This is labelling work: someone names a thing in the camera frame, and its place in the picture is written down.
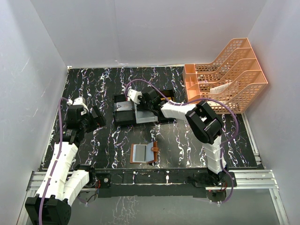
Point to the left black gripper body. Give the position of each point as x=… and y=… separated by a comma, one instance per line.
x=99, y=116

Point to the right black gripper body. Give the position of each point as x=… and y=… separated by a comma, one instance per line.
x=145, y=103

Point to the black bin with gold card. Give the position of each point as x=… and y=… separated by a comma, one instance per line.
x=170, y=94

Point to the black plastic bin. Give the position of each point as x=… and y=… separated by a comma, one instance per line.
x=124, y=111

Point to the grey card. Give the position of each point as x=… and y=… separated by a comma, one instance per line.
x=140, y=153

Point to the brown leather card holder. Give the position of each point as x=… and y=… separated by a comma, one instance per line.
x=152, y=151

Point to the orange mesh file organizer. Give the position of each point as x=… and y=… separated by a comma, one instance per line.
x=237, y=63

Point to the white plastic bin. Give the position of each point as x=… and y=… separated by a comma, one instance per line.
x=144, y=116

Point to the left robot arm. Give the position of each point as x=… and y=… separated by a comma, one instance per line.
x=53, y=200

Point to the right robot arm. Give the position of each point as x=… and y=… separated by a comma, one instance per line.
x=203, y=121

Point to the silver credit card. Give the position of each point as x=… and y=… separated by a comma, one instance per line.
x=123, y=106

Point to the white paper in organizer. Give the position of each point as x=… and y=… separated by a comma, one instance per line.
x=220, y=88

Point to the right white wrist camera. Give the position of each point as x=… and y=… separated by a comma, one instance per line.
x=134, y=96

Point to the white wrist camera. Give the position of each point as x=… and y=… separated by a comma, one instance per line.
x=79, y=101
x=134, y=96

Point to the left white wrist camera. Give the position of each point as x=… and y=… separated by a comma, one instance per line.
x=79, y=101

